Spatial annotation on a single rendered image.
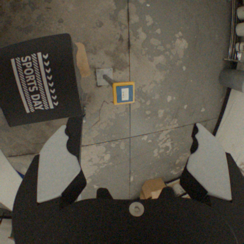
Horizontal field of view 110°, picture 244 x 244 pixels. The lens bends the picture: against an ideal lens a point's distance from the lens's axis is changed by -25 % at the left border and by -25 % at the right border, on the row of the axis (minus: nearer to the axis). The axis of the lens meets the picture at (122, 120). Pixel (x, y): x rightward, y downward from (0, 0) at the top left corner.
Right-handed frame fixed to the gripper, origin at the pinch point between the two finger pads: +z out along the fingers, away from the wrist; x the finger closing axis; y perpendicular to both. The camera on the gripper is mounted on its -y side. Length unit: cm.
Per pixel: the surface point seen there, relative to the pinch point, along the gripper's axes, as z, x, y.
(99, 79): 144, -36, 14
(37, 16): 125, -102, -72
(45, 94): 43, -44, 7
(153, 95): 169, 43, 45
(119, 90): 53, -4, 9
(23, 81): 40, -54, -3
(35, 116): 40, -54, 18
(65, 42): 47, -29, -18
